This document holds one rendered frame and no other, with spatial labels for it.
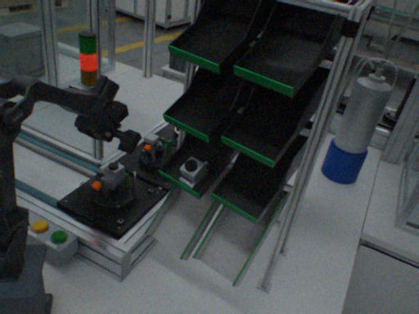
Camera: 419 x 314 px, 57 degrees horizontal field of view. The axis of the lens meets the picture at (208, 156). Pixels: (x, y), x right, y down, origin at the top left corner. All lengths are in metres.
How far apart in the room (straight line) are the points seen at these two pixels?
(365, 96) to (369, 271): 0.67
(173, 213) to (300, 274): 0.46
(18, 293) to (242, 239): 0.53
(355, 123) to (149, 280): 0.98
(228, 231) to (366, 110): 0.80
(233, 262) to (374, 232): 0.69
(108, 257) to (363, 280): 1.00
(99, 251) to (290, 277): 0.58
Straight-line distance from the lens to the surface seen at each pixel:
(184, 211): 1.08
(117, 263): 1.13
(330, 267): 1.35
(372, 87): 1.58
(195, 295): 1.16
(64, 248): 1.14
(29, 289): 0.94
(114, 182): 1.19
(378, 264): 1.63
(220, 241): 1.05
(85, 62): 1.24
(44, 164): 1.52
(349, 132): 1.64
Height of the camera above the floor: 1.79
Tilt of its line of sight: 33 degrees down
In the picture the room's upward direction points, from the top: 9 degrees clockwise
